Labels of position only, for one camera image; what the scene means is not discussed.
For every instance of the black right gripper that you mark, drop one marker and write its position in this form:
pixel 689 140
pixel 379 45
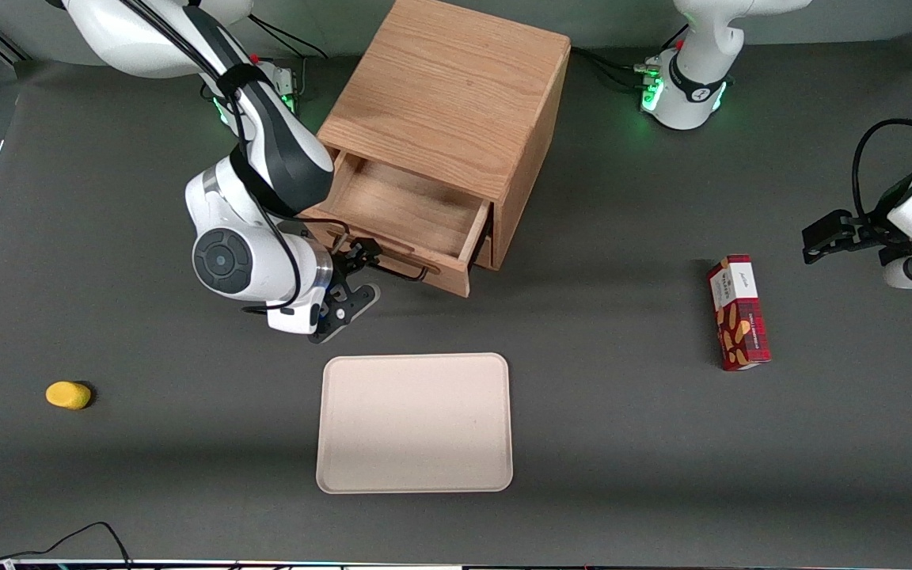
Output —
pixel 351 258

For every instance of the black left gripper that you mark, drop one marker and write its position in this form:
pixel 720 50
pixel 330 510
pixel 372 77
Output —
pixel 874 231

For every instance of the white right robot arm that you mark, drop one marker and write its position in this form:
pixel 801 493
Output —
pixel 258 269

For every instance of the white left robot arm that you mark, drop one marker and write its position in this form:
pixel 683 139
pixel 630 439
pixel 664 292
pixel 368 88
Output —
pixel 701 79

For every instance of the oak wooden drawer cabinet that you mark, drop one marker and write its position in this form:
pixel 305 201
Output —
pixel 440 87

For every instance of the red plaid cookie box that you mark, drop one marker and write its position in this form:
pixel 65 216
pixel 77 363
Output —
pixel 737 317

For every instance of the beige rectangular tray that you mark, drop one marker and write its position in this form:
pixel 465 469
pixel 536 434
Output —
pixel 415 423

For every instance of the yellow lemon toy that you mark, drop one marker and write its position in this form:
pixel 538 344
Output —
pixel 68 395

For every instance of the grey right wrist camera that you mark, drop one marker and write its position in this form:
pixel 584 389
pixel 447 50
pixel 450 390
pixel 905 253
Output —
pixel 345 309

